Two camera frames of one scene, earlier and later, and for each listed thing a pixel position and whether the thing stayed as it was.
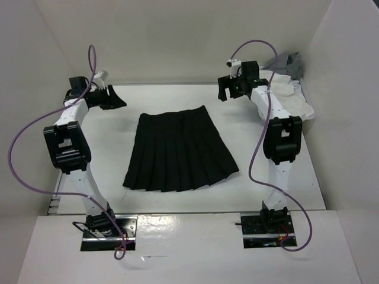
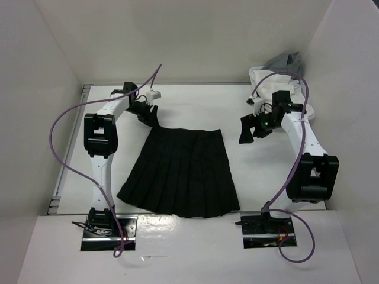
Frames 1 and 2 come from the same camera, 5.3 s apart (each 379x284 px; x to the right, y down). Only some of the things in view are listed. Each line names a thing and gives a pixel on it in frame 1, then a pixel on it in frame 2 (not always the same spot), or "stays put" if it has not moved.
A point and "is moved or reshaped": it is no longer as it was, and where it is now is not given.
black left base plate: [128, 222] stays put
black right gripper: [225, 82] to [248, 122]
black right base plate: [254, 236] stays put
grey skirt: [289, 64] stays put
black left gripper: [112, 102] to [149, 118]
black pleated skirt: [177, 151] is moved or reshaped
